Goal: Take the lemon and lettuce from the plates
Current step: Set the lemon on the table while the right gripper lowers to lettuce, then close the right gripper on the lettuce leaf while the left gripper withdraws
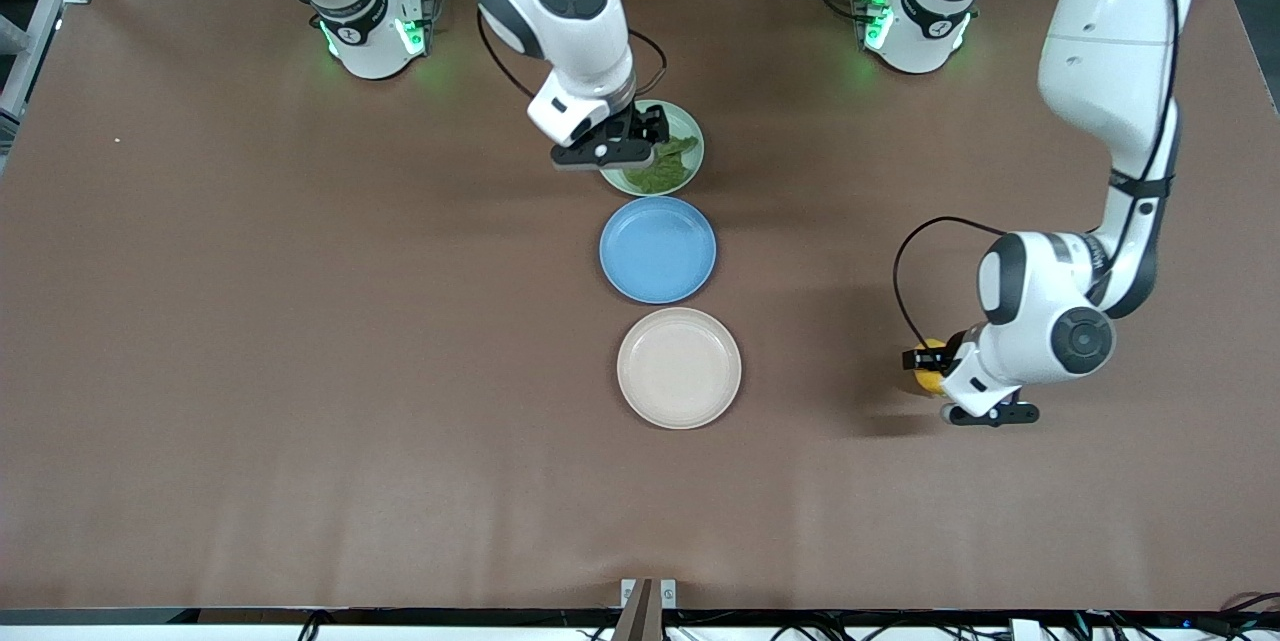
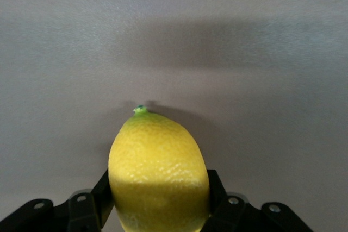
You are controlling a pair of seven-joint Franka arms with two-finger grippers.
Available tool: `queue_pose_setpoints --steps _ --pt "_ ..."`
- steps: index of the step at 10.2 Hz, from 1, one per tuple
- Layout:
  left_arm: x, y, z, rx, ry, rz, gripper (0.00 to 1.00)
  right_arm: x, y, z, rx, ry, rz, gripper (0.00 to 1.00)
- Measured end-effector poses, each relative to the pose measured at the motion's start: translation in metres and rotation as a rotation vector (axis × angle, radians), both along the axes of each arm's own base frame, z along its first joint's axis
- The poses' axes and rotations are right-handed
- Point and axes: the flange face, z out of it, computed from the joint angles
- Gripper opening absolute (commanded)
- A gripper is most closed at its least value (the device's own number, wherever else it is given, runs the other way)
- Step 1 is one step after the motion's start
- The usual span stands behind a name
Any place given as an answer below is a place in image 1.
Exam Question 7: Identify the yellow lemon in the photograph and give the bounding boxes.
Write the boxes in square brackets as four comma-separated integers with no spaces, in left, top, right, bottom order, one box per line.
[912,338,949,398]

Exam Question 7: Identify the green lettuce leaf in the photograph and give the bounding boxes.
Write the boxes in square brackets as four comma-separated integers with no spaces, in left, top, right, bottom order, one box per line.
[625,134,700,194]

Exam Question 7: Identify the light green plate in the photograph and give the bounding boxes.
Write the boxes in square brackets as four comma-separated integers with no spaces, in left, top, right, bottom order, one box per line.
[598,99,706,197]

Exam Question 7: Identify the blue plate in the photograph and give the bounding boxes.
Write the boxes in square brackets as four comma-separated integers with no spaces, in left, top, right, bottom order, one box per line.
[599,196,718,305]

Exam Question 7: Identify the beige plate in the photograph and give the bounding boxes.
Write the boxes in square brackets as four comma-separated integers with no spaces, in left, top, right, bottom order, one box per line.
[616,307,743,431]

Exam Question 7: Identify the brown table cover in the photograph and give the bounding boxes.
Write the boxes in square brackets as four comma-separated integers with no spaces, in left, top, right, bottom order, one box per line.
[0,0,1280,612]

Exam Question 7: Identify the grey metal side structure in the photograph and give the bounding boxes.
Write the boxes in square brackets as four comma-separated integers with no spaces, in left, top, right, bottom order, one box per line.
[0,0,66,157]

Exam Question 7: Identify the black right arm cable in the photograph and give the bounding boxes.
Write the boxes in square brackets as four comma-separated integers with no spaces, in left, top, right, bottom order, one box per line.
[477,9,669,102]

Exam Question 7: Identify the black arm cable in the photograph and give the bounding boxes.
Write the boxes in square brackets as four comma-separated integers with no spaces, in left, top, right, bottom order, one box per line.
[477,9,669,102]
[892,215,1007,352]

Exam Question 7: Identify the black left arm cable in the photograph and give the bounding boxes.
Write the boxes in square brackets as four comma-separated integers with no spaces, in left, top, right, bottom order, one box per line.
[892,215,1007,352]

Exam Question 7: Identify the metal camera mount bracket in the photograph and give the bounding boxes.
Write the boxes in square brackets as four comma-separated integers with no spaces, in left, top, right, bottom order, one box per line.
[620,578,678,641]

